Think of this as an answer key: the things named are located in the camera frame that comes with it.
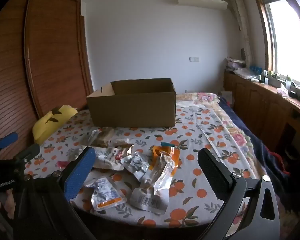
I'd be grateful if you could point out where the tied pale curtain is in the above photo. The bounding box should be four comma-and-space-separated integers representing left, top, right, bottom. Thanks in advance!
227, 0, 253, 63

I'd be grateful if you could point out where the grey silver packet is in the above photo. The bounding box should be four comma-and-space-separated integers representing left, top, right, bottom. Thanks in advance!
120, 150, 150, 180

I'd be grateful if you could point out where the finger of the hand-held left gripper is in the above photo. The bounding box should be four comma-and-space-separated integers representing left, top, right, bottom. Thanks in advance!
0, 132, 19, 155
12, 143, 41, 167

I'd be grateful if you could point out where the yellow plush toy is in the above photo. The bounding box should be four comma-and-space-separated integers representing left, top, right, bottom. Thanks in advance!
32, 105, 78, 145

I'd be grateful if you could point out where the pink floral blanket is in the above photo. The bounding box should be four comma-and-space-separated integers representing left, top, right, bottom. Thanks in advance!
176, 92, 255, 155

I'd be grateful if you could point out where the brown wooden cabinet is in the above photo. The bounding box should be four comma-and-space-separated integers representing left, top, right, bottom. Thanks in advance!
224, 71, 300, 160

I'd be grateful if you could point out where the silver packet with barcode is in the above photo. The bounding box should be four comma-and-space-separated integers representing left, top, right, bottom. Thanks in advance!
129, 186, 170, 215

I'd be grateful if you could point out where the brown wooden wardrobe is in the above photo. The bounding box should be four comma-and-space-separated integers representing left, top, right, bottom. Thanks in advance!
0, 0, 94, 160

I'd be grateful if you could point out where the silver packet with orange label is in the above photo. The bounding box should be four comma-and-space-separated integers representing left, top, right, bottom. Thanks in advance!
84, 177, 127, 210

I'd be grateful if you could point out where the orange snack packet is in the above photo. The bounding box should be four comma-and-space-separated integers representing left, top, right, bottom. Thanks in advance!
140, 145, 182, 188

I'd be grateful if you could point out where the wooden framed window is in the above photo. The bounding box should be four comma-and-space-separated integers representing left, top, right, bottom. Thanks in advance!
250, 0, 300, 93

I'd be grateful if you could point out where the brown cardboard box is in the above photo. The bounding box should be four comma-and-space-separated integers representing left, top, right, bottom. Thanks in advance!
86, 78, 176, 128

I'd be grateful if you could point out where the clear crinkled packet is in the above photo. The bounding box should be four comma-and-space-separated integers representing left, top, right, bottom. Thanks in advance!
75, 127, 102, 150

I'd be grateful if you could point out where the white tissue pack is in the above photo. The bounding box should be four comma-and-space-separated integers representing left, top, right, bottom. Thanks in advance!
277, 84, 289, 97

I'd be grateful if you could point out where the clear packet of brown snacks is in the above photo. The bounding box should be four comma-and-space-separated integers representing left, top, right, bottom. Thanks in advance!
91, 127, 134, 148

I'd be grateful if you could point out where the white packet with red edge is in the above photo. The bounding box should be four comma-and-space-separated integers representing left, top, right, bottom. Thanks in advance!
91, 146, 127, 172

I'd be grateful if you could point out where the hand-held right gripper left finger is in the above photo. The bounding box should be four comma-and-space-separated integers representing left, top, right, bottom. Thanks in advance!
14, 146, 97, 240

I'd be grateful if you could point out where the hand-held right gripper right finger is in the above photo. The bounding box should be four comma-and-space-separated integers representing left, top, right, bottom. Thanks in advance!
197, 148, 280, 240

